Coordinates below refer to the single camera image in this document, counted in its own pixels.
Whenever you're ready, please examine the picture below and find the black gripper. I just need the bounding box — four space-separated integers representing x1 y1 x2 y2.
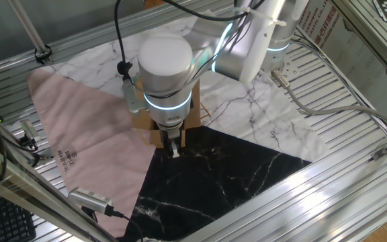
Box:
159 122 185 158

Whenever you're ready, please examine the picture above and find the brown cardboard box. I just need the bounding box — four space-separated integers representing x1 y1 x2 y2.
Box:
131 80 203 149

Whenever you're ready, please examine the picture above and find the marble pink black cloth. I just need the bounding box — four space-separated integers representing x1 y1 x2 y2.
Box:
26 9 331 242

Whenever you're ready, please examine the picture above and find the brown cardboard piece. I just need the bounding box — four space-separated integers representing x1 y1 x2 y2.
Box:
143 0 167 9

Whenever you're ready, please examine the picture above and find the black pole clamp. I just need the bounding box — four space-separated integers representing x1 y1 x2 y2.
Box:
34 44 53 65

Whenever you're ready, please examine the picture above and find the black keyboard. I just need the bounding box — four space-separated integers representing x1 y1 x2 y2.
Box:
0 186 37 242

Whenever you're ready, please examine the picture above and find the aluminium pole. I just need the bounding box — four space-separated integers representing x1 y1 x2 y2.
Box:
7 0 53 65

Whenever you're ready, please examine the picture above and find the grey panel with red print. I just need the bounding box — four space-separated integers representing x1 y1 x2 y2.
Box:
296 0 387 132

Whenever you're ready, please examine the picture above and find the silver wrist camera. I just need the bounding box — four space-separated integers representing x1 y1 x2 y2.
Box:
122 79 147 115

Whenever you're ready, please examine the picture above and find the black camera cable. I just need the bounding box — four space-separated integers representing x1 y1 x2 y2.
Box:
107 206 144 242

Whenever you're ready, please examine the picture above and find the black cable with ferrite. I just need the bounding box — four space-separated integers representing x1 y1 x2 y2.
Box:
114 0 134 81

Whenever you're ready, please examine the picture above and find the silver camera with vents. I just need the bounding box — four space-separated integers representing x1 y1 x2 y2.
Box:
67 187 116 216

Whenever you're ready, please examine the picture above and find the black cable with silver plug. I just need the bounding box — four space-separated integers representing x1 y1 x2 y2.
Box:
10 134 54 167

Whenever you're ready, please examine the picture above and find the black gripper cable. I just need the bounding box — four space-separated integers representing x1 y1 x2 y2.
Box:
161 0 268 23

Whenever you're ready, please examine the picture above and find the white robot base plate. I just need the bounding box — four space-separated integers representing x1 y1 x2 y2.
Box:
267 53 300 83

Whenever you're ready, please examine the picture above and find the small silver camera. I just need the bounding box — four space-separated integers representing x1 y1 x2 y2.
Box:
19 119 42 144

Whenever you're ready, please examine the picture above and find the grey cable with metal plug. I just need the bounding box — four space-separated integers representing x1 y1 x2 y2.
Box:
269 68 387 135

